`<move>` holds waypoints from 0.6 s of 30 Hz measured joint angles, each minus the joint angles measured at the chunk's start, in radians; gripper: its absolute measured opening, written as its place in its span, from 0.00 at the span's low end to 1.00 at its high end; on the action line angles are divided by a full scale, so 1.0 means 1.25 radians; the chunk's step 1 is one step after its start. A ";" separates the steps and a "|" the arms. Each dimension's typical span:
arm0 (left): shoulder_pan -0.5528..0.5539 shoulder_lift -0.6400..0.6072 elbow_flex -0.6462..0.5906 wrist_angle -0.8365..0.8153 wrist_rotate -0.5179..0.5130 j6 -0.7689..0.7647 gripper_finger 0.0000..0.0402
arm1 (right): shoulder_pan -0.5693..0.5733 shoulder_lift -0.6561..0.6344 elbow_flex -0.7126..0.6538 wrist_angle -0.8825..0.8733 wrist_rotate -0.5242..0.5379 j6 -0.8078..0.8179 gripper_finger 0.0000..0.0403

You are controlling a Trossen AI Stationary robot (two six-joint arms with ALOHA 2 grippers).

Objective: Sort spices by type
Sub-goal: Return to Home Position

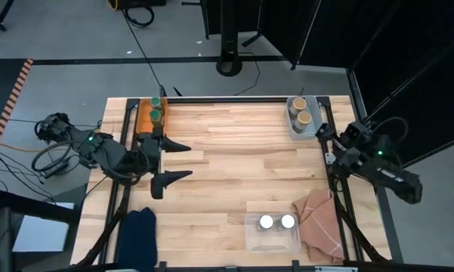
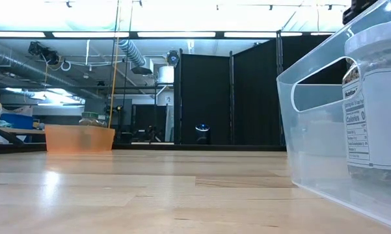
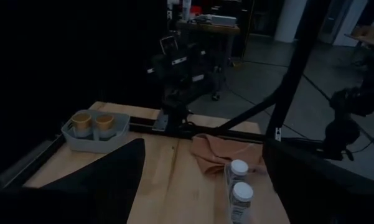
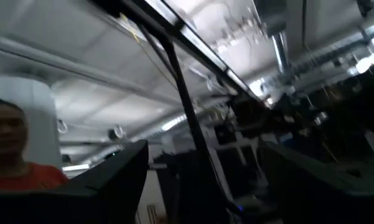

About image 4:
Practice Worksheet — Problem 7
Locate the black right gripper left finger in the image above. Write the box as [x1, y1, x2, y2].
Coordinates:
[0, 139, 149, 224]

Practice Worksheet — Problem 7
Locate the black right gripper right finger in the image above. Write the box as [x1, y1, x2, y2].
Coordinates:
[257, 139, 374, 224]

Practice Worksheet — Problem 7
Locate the person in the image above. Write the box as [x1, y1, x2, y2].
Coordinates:
[0, 98, 70, 191]

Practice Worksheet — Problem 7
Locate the black device on rig beam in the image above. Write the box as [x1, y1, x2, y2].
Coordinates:
[228, 95, 270, 139]

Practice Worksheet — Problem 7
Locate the silver ceiling pipe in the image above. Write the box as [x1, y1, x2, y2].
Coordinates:
[0, 30, 181, 106]

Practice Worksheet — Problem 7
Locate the LED light strip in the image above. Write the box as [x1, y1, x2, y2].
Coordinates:
[179, 24, 250, 91]

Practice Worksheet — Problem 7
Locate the black overhead rig beam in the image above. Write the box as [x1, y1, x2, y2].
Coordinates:
[91, 0, 268, 106]

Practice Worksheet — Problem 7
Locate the white hanging ring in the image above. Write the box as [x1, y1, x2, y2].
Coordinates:
[56, 119, 68, 135]
[108, 124, 127, 141]

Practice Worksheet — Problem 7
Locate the silver ceiling duct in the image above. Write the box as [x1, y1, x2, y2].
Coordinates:
[80, 111, 190, 166]

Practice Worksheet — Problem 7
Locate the black rig upright post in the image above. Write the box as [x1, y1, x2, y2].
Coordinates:
[160, 34, 234, 224]

